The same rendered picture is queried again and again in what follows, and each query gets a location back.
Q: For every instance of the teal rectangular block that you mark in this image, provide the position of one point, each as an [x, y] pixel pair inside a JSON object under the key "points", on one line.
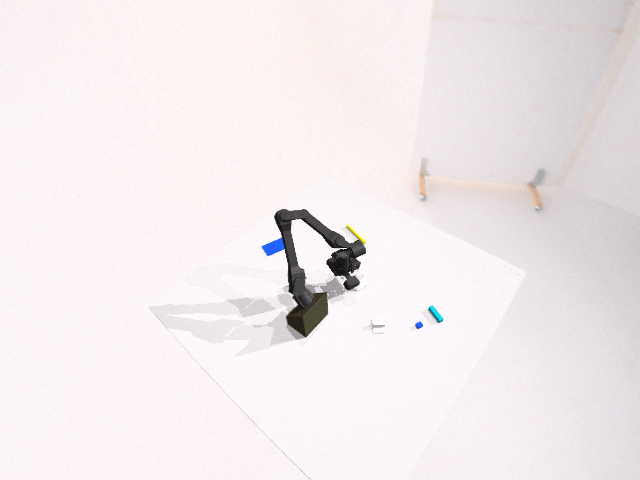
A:
{"points": [[436, 314]]}

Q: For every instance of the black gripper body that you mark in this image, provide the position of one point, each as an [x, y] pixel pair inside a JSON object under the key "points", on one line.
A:
{"points": [[352, 281]]}

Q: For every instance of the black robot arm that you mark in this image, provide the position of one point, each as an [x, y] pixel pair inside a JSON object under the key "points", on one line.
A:
{"points": [[296, 275]]}

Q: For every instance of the yellow flat bar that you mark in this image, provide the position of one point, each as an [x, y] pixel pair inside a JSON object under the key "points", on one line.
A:
{"points": [[356, 234]]}

